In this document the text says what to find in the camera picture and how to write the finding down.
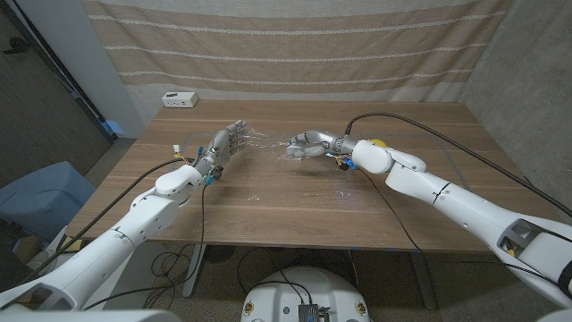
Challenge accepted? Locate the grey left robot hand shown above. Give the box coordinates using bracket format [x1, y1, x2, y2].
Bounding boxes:
[192, 119, 248, 178]

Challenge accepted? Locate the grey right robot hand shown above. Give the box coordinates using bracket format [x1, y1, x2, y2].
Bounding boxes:
[285, 130, 358, 161]

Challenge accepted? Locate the clear cellophane sheet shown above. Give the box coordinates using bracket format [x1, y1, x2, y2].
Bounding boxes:
[243, 128, 348, 200]

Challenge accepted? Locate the white power strip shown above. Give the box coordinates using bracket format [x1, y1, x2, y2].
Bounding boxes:
[161, 91, 199, 109]

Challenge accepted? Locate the beige striped backdrop cloth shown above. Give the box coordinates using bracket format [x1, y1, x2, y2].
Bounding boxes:
[81, 0, 515, 126]

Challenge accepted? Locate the black round floor device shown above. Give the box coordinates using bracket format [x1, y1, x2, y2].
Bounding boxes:
[205, 244, 238, 264]

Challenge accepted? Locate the blue tape patch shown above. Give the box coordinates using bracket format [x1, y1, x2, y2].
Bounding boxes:
[103, 119, 125, 137]

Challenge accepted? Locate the grey metal table leg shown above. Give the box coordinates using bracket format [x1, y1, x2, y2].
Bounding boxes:
[408, 250, 437, 310]
[181, 243, 207, 299]

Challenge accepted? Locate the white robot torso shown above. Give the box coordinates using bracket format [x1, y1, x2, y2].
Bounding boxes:
[240, 266, 371, 322]

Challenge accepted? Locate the grey torso connector module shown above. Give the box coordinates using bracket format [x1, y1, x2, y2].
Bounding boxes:
[298, 303, 332, 322]

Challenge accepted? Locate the yellow black floor object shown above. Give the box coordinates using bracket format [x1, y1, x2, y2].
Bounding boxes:
[59, 236, 89, 253]

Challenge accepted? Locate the dark wooden door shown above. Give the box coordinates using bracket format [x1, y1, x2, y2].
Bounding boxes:
[0, 13, 113, 189]

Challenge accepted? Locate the blue grey storage bin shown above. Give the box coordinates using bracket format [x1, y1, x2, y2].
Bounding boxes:
[0, 160, 97, 242]

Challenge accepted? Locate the white sneaker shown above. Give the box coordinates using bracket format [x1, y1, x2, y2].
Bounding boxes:
[25, 249, 60, 272]

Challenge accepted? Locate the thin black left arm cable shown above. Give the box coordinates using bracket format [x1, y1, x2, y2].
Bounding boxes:
[83, 183, 206, 310]

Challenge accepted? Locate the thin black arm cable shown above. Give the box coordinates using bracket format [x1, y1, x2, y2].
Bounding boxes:
[83, 183, 206, 310]
[357, 168, 562, 285]

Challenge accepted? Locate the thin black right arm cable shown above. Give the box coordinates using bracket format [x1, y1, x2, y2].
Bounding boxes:
[357, 168, 562, 285]

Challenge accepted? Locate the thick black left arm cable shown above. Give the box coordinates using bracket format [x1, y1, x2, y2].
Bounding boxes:
[16, 157, 197, 285]

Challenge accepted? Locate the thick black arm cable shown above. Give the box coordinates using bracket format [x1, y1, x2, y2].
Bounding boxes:
[16, 157, 197, 285]
[344, 111, 572, 218]

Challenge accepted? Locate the black floor cable bundle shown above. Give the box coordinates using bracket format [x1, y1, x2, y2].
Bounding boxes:
[149, 250, 211, 309]

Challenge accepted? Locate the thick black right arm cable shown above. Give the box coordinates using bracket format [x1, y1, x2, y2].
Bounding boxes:
[344, 111, 572, 218]

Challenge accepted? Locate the black torso cable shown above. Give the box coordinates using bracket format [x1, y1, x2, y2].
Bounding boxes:
[236, 247, 314, 308]

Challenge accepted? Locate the black door frame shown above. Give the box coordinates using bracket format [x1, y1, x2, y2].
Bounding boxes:
[0, 0, 118, 144]

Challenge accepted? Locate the black door handle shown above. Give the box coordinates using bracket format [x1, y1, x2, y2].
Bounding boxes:
[2, 36, 32, 55]

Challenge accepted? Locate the black arm strap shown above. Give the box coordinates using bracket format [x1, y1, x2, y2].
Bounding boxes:
[557, 258, 572, 299]

